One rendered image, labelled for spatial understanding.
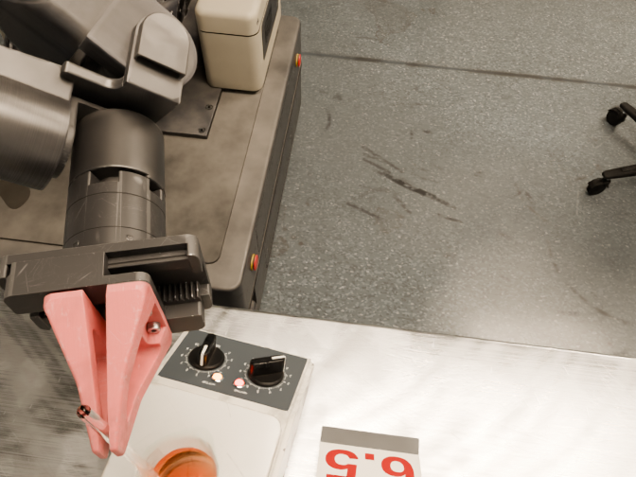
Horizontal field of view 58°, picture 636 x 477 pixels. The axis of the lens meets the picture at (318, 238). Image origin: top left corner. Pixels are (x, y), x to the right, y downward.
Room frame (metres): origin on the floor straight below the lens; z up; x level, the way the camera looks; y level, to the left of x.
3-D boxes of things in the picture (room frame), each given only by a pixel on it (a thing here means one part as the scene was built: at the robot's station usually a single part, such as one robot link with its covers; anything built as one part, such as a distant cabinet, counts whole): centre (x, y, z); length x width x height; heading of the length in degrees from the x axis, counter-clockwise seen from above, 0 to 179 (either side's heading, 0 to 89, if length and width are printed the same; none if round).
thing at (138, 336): (0.11, 0.11, 1.01); 0.09 x 0.07 x 0.07; 11
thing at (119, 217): (0.18, 0.12, 1.01); 0.10 x 0.07 x 0.07; 101
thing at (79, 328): (0.11, 0.10, 1.01); 0.09 x 0.07 x 0.07; 11
